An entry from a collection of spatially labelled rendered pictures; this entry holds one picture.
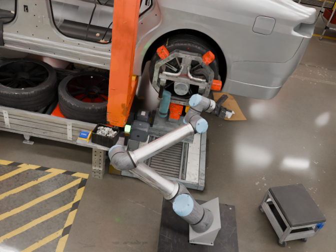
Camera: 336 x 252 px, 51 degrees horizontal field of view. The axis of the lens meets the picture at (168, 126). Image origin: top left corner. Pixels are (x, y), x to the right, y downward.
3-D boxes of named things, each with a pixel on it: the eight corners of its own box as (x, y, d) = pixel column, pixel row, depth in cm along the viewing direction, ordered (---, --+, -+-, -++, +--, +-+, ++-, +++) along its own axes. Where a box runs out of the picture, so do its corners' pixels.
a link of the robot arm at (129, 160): (111, 166, 215) (206, 116, 224) (108, 157, 226) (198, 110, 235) (119, 180, 220) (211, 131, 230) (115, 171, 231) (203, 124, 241)
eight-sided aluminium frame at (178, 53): (204, 105, 344) (218, 57, 309) (204, 109, 339) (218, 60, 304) (150, 95, 343) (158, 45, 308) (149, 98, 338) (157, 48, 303)
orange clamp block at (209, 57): (207, 61, 314) (214, 55, 310) (207, 65, 308) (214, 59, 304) (201, 56, 312) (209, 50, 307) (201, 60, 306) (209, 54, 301)
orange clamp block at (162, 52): (169, 52, 313) (163, 44, 309) (168, 56, 307) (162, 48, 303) (163, 56, 316) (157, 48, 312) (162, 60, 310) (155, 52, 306)
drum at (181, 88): (188, 84, 331) (191, 72, 322) (187, 97, 314) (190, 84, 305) (174, 81, 330) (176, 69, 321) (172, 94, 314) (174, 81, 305)
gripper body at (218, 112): (218, 117, 257) (206, 112, 250) (222, 106, 256) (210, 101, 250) (224, 119, 250) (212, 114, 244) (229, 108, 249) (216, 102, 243)
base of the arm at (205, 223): (212, 231, 246) (203, 224, 241) (190, 235, 257) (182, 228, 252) (215, 207, 259) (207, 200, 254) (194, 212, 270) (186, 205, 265)
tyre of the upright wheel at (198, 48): (179, 101, 375) (231, 70, 345) (177, 115, 357) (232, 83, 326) (138, 56, 346) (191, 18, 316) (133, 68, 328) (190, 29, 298)
